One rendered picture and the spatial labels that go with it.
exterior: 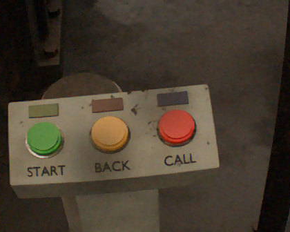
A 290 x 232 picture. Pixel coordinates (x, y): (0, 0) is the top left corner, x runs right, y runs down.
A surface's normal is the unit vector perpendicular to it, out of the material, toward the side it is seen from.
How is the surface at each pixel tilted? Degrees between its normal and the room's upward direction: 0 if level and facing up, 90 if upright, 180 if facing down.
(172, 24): 0
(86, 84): 0
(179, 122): 20
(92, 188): 110
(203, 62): 0
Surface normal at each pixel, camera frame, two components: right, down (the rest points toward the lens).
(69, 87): -0.07, -0.76
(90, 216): 0.06, 0.64
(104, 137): -0.04, -0.50
